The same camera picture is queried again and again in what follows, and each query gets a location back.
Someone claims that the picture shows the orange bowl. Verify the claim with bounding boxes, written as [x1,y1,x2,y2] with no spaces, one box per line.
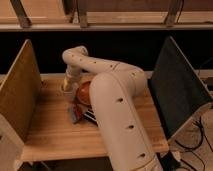
[76,81,91,106]

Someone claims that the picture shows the black white striped box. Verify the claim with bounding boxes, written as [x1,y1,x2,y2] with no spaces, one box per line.
[83,111,97,124]

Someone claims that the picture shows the left wooden side panel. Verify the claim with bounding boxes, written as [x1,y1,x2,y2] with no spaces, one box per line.
[0,39,42,144]

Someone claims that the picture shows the red grey small packet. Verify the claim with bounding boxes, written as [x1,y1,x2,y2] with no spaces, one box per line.
[68,104,83,124]

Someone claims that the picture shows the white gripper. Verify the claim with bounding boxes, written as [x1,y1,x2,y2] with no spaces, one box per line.
[62,77,79,92]

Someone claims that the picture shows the black floor cables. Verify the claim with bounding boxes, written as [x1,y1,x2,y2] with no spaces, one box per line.
[174,115,213,171]

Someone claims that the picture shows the right dark side panel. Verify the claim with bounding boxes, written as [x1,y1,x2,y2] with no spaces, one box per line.
[150,36,213,141]

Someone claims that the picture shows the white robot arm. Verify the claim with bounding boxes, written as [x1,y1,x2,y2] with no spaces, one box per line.
[62,46,163,171]

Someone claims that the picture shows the wooden background shelf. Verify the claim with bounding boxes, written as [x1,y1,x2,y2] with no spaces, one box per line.
[0,0,213,31]

